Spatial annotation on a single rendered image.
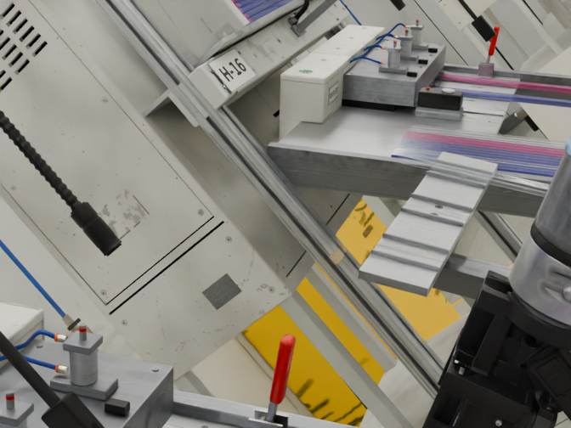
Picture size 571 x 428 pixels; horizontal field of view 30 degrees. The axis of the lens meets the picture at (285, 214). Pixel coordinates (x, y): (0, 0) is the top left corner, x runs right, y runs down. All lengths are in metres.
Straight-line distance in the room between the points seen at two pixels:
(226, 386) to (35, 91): 2.18
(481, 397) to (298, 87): 1.17
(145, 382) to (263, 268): 0.88
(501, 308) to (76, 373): 0.35
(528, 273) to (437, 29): 7.73
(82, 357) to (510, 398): 0.34
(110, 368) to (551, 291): 0.39
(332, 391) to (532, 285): 3.37
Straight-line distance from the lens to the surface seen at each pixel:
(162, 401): 0.91
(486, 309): 0.74
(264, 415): 0.92
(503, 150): 1.74
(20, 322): 0.96
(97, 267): 1.89
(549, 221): 0.70
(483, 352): 0.75
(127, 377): 0.91
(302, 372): 4.06
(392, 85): 1.94
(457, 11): 5.21
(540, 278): 0.71
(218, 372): 3.85
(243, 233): 1.76
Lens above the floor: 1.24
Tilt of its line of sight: 4 degrees down
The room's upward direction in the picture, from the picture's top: 40 degrees counter-clockwise
